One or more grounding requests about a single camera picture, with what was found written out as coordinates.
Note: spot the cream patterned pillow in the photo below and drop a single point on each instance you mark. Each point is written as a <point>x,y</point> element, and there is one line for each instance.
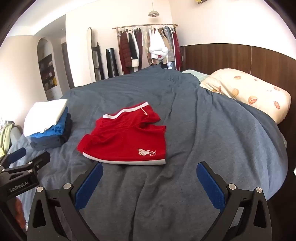
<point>249,90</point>

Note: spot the white folded garment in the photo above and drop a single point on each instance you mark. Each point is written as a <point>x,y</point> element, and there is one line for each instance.
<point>44,115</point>

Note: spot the black coat stand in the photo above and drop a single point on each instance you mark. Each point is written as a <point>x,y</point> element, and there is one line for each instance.
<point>96,60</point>

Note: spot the dark wooden headboard panel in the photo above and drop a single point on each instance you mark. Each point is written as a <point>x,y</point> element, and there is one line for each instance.
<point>231,55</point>

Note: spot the wavy standing mirror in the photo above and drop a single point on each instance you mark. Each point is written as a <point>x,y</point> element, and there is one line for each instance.
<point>89,51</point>

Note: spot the blue folded garment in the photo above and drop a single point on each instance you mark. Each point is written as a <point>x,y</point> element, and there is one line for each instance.
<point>54,131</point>

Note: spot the pale green sofa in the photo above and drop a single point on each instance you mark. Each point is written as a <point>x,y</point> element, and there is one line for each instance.
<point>17,134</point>

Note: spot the yellow cloth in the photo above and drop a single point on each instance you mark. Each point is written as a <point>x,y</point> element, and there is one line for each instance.
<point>200,1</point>

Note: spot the light green pillow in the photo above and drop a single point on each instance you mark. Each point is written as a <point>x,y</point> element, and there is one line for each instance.
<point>195,75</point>

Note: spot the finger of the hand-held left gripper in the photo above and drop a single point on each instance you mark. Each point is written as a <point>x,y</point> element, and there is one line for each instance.
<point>17,153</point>
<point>41,158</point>

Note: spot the wooden clothes rack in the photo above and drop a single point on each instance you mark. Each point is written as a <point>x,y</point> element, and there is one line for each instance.
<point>143,25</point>

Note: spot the red shorts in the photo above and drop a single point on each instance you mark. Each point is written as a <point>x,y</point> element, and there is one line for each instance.
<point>124,139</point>

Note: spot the arched wall shelf niche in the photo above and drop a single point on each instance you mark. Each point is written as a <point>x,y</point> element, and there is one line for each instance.
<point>47,69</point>

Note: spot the person's left hand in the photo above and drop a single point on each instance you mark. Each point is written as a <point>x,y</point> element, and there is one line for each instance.
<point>20,215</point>

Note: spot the grey-blue blanket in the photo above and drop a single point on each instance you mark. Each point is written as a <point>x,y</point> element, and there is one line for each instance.
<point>185,129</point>

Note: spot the green-yellow cloth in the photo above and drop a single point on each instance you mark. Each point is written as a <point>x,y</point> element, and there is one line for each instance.
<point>5,139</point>

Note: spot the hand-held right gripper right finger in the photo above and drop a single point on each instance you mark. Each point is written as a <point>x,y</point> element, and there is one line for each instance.
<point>210,185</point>

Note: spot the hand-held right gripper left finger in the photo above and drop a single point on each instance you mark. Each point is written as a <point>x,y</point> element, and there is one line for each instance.
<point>89,185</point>

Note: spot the metal pendant lamp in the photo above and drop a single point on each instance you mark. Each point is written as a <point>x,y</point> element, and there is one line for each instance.
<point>153,14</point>

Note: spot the black cylindrical tower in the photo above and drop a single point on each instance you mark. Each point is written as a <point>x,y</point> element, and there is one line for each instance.
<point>112,62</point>

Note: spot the white fluffy coat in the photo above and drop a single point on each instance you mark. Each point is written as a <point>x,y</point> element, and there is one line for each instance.
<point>157,47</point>

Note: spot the dark navy folded garment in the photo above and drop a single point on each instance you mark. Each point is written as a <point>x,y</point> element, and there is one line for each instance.
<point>46,144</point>

